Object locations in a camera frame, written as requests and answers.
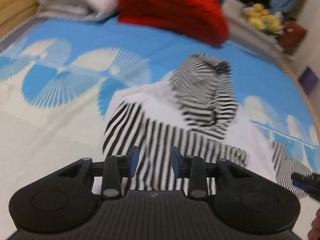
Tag black white striped garment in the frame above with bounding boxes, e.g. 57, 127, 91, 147
103, 54, 311, 198

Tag purple box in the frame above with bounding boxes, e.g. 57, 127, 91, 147
298, 66, 319, 95

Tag blue cream patterned bed mat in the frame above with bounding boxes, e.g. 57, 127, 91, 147
1, 18, 319, 239

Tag dark red plush toy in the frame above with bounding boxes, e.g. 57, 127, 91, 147
278, 21, 308, 55

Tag yellow plush toys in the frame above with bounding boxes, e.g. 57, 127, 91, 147
242, 3, 283, 35

